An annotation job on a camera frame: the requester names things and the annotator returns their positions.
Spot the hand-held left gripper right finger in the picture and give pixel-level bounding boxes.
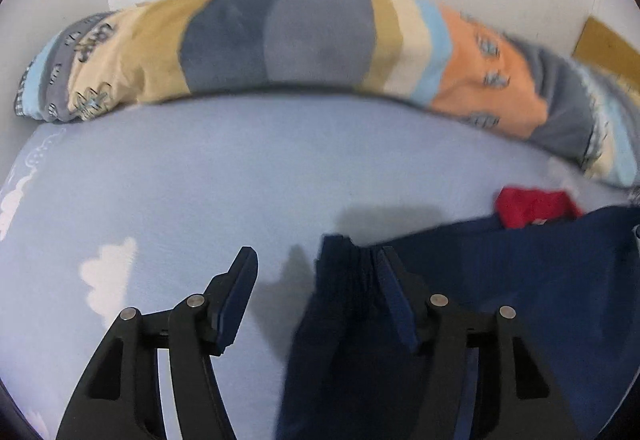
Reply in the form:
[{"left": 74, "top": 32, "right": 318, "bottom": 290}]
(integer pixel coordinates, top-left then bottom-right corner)
[{"left": 377, "top": 246, "right": 581, "bottom": 440}]

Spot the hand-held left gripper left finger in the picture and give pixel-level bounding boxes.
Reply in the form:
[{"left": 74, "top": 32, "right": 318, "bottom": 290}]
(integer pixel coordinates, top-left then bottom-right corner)
[{"left": 56, "top": 246, "right": 259, "bottom": 440}]

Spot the navy blue jacket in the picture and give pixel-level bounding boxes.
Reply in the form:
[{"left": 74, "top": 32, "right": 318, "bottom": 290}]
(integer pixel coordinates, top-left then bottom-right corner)
[{"left": 275, "top": 187, "right": 640, "bottom": 440}]

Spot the bed with light blue sheet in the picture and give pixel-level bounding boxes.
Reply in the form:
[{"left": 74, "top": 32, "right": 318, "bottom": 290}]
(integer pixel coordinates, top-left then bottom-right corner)
[{"left": 0, "top": 92, "right": 640, "bottom": 440}]

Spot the rolled patchwork quilt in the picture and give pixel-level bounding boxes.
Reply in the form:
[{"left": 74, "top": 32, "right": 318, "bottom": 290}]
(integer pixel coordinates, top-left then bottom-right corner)
[{"left": 14, "top": 0, "right": 640, "bottom": 191}]

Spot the wooden headboard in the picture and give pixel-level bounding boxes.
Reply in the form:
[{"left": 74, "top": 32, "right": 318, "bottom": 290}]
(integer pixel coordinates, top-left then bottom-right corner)
[{"left": 572, "top": 17, "right": 640, "bottom": 88}]

